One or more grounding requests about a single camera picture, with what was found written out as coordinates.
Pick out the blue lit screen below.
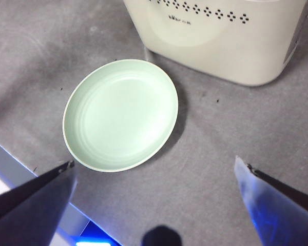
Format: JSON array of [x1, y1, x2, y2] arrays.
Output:
[[75, 220, 121, 246]]

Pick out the cream toaster with chrome top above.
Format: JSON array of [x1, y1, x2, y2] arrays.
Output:
[[122, 0, 308, 87]]

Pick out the pale green round plate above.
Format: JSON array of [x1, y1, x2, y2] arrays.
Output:
[[62, 58, 180, 173]]

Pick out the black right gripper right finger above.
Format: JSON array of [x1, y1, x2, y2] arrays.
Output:
[[233, 155, 308, 246]]

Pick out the black round object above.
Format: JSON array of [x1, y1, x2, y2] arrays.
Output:
[[143, 224, 182, 246]]

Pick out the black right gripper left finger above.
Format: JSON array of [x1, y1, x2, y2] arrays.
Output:
[[0, 160, 78, 246]]

